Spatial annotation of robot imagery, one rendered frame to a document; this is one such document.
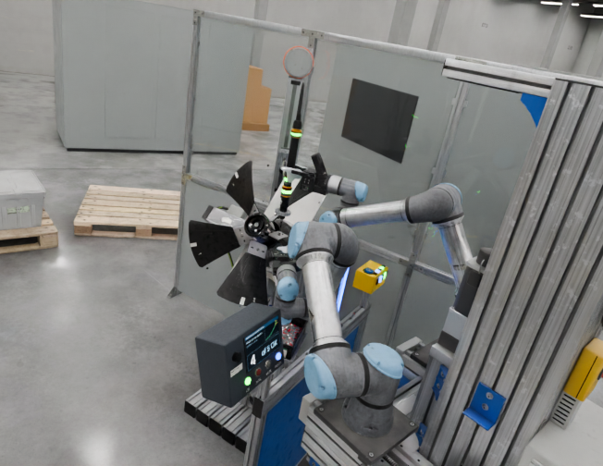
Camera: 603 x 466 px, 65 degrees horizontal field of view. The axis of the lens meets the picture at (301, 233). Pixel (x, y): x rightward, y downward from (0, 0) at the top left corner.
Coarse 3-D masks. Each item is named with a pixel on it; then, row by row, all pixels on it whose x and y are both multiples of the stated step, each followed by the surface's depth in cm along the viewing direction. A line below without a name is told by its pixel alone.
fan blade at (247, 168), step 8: (240, 168) 226; (248, 168) 222; (240, 176) 225; (248, 176) 221; (240, 184) 225; (248, 184) 220; (232, 192) 231; (240, 192) 225; (248, 192) 219; (240, 200) 226; (248, 200) 219; (248, 208) 221
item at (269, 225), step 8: (256, 216) 210; (264, 216) 207; (248, 224) 209; (264, 224) 207; (272, 224) 210; (248, 232) 207; (256, 232) 206; (264, 232) 205; (272, 232) 210; (256, 240) 209; (264, 240) 210; (272, 240) 214
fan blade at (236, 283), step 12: (240, 264) 204; (252, 264) 206; (264, 264) 209; (228, 276) 202; (240, 276) 202; (252, 276) 205; (264, 276) 207; (228, 288) 200; (240, 288) 201; (252, 288) 203; (264, 288) 205; (228, 300) 199; (264, 300) 203
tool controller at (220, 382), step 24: (240, 312) 141; (264, 312) 140; (216, 336) 127; (240, 336) 127; (264, 336) 136; (216, 360) 125; (240, 360) 128; (264, 360) 137; (216, 384) 127; (240, 384) 129
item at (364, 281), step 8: (368, 264) 224; (376, 264) 226; (360, 272) 216; (376, 272) 218; (384, 272) 222; (360, 280) 217; (368, 280) 215; (384, 280) 227; (360, 288) 218; (368, 288) 216; (376, 288) 221
